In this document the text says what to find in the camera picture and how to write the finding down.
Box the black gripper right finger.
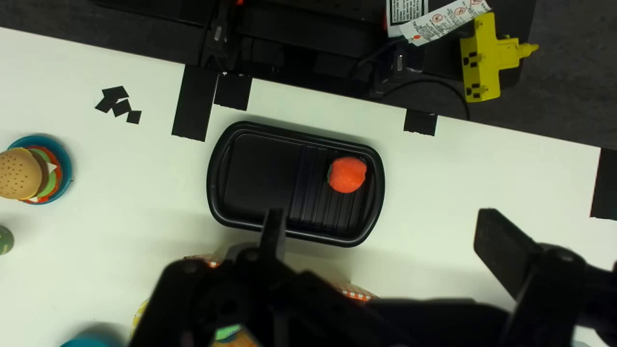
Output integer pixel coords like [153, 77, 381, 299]
[473, 208, 543, 302]

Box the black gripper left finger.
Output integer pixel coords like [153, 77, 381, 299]
[259, 208, 286, 268]

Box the peach plush toy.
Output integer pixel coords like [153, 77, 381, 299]
[329, 156, 369, 195]

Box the black rectangular tray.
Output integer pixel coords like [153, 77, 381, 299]
[207, 121, 386, 247]

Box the toy burger on teal plate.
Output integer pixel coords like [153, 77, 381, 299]
[0, 133, 74, 204]

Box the yellow clamp tool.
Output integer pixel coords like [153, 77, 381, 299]
[460, 11, 539, 104]

